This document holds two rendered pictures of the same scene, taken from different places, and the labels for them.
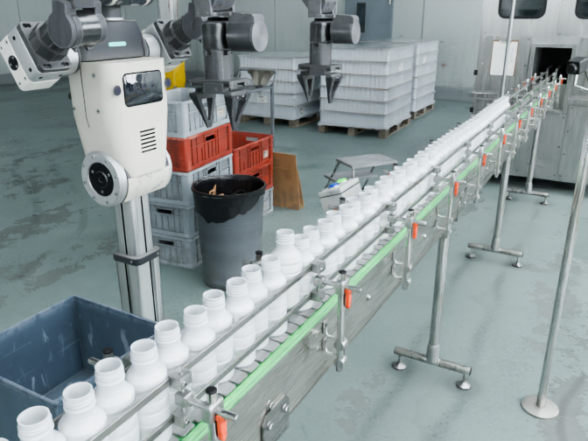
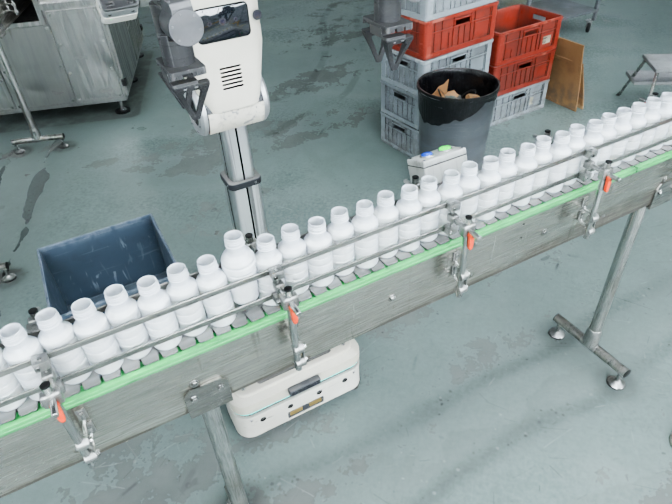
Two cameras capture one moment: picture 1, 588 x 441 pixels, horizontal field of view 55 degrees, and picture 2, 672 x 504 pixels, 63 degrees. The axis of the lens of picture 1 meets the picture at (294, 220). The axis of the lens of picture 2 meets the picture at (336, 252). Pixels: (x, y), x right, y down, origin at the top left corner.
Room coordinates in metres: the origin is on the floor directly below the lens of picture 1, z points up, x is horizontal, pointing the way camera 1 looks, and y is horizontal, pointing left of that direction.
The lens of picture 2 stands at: (0.46, -0.63, 1.83)
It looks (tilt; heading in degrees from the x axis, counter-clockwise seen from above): 39 degrees down; 34
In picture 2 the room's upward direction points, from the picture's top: 3 degrees counter-clockwise
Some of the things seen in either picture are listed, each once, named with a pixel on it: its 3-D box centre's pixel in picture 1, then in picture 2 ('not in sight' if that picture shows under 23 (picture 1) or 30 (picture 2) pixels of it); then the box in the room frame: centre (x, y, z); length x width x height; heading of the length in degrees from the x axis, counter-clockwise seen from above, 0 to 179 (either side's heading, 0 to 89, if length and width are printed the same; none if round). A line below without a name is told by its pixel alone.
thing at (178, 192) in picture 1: (187, 175); (435, 59); (3.77, 0.74, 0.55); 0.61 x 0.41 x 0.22; 158
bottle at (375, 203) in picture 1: (369, 215); (427, 208); (1.48, -0.21, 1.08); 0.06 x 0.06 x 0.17
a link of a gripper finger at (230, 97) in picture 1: (227, 106); (189, 93); (1.14, 0.13, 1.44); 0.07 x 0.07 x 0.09; 61
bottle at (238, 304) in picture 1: (238, 321); (157, 312); (0.91, 0.10, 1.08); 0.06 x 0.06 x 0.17
